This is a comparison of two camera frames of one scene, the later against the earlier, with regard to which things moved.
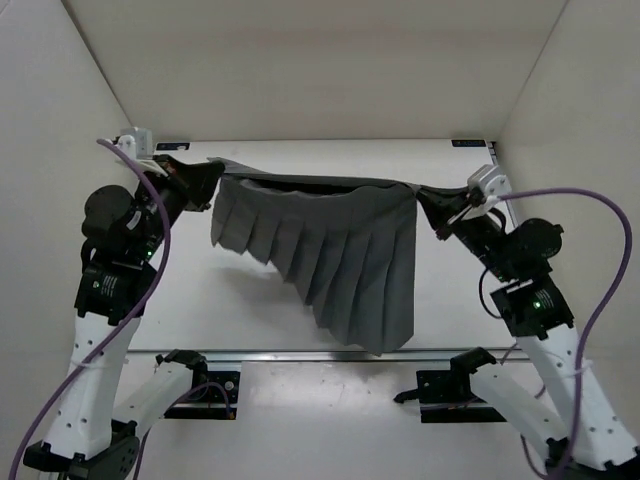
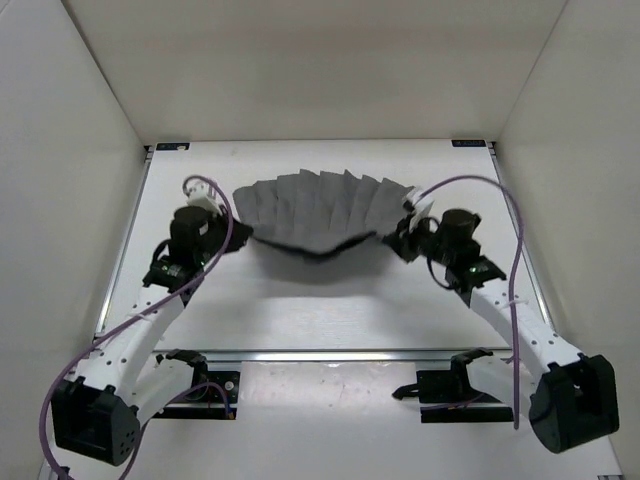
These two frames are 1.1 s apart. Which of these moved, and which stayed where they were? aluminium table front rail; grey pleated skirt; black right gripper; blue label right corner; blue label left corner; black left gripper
Moved: black left gripper; black right gripper; grey pleated skirt
Stayed: blue label right corner; aluminium table front rail; blue label left corner
